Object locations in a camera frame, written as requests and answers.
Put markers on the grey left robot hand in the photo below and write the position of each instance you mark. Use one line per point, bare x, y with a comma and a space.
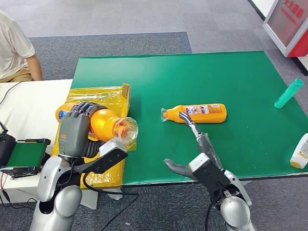
73, 134

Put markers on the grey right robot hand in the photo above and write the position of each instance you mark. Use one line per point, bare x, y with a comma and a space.
207, 148

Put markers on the orange bottle with clear cap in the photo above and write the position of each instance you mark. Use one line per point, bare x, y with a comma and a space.
204, 113
103, 126

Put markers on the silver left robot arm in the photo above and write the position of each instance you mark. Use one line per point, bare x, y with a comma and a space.
55, 194

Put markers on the teal plastic bottle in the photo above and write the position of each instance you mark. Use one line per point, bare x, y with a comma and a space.
288, 93

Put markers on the white bottle with yellow cap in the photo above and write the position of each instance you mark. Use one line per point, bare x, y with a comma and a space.
300, 153

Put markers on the small black conveyor green belt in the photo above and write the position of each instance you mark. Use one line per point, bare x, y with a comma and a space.
24, 154

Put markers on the green table mat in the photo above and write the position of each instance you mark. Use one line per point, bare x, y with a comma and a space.
192, 79

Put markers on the white table leg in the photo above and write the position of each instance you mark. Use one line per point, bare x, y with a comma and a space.
110, 193

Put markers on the person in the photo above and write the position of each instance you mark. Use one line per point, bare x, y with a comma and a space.
12, 51

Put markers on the red and white sign stand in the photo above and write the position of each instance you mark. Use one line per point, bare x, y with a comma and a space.
288, 25

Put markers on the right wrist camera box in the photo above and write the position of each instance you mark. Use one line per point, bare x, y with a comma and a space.
207, 173

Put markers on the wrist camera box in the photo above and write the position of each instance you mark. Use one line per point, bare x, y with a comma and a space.
110, 154
207, 173

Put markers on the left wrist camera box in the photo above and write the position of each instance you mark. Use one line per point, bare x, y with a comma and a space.
110, 154

